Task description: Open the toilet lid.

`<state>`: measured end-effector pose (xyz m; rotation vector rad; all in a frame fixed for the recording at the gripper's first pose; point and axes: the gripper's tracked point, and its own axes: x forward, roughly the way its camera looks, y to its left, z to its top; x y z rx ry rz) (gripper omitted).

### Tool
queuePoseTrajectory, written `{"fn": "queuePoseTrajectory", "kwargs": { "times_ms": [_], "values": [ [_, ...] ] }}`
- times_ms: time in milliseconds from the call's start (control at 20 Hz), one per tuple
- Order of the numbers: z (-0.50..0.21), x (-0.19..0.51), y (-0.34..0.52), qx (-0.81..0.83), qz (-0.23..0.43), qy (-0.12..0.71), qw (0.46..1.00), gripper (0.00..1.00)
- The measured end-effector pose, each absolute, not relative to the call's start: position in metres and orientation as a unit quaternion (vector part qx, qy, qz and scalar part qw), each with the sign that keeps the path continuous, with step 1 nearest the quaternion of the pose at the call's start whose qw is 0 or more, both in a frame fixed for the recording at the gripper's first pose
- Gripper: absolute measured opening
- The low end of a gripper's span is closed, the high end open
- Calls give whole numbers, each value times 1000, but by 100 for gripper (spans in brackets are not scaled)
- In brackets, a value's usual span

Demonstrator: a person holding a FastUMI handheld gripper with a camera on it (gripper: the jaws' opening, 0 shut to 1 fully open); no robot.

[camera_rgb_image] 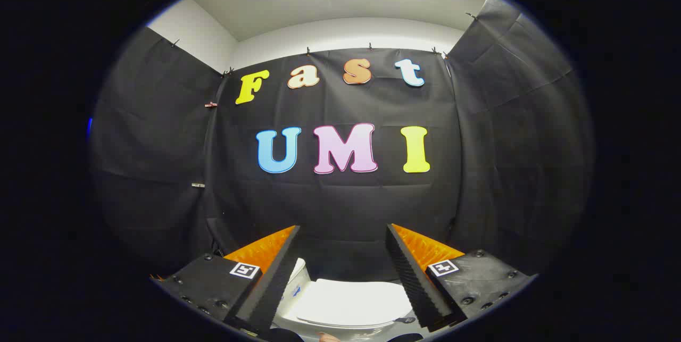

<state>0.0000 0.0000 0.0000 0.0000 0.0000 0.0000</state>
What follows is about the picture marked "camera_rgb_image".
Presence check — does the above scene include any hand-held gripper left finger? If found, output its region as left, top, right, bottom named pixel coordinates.
left=151, top=225, right=301, bottom=335

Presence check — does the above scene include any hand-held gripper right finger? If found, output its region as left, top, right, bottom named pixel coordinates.
left=386, top=223, right=538, bottom=332

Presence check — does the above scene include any white toilet tank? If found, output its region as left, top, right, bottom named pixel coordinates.
left=281, top=257, right=310, bottom=321

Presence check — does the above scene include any black backdrop cloth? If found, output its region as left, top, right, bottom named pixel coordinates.
left=89, top=0, right=594, bottom=281

